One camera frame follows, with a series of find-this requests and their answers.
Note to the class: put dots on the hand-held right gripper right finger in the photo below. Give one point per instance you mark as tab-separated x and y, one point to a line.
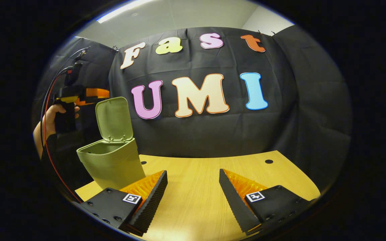
235	204

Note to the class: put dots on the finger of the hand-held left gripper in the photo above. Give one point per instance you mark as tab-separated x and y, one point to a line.
97	93

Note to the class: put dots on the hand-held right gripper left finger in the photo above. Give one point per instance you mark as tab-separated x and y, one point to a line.
151	201

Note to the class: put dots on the light green desktop garbage bin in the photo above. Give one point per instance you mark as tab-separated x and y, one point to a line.
112	160

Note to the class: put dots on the black backdrop cloth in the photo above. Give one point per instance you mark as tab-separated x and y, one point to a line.
196	134

